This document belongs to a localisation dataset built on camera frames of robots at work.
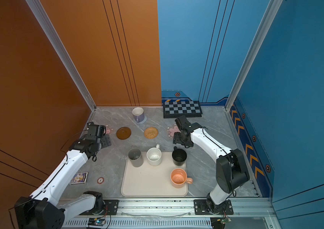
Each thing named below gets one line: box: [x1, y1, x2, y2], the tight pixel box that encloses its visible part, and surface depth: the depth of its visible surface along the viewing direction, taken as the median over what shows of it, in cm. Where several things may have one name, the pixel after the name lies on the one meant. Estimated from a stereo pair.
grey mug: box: [127, 147, 144, 168], surface depth 89 cm
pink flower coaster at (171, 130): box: [166, 123, 182, 140], surface depth 107 cm
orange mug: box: [170, 167, 193, 189], surface depth 81 cm
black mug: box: [171, 145, 188, 167], surface depth 87 cm
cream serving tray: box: [120, 151, 189, 197], surface depth 84 cm
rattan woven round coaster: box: [143, 126, 159, 140], surface depth 107 cm
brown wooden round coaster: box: [116, 126, 132, 140], surface depth 105 cm
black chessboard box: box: [162, 100, 203, 119], surface depth 118 cm
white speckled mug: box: [146, 144, 162, 167], surface depth 87 cm
